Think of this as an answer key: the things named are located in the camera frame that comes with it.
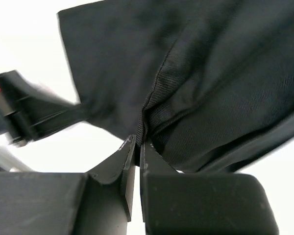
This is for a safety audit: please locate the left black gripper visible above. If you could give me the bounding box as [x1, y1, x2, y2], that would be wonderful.
[0, 70, 87, 147]

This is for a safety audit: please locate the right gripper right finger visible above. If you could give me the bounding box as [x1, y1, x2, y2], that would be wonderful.
[140, 143, 279, 235]

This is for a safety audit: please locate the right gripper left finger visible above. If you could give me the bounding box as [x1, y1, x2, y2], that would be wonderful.
[0, 136, 135, 235]

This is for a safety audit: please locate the black pleated skirt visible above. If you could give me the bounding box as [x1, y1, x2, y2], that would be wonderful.
[58, 0, 294, 172]

